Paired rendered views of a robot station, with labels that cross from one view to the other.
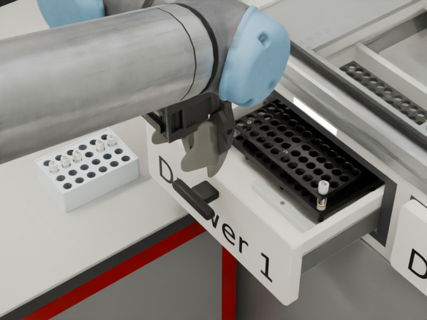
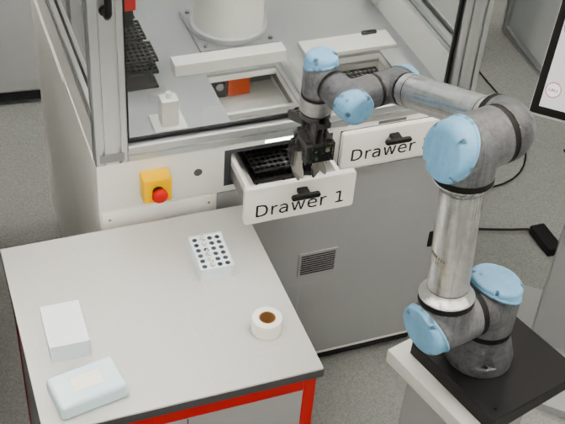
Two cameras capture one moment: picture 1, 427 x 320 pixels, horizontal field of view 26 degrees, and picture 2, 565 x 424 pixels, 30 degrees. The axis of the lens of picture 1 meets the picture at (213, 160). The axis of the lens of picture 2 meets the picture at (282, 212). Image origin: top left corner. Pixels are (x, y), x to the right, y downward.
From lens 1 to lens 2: 2.15 m
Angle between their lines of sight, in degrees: 54
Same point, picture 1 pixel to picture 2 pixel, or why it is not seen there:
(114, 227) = (254, 260)
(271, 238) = (343, 178)
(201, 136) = not seen: hidden behind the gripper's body
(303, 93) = (272, 133)
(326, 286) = (293, 219)
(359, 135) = not seen: hidden behind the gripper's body
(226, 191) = (312, 181)
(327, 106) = (287, 129)
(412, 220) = (351, 138)
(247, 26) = (409, 68)
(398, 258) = (345, 161)
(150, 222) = (256, 246)
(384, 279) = not seen: hidden behind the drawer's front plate
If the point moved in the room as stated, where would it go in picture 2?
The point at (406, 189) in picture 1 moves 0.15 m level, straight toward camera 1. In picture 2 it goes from (338, 130) to (388, 153)
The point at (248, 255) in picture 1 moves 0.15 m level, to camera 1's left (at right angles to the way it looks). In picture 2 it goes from (326, 201) to (309, 239)
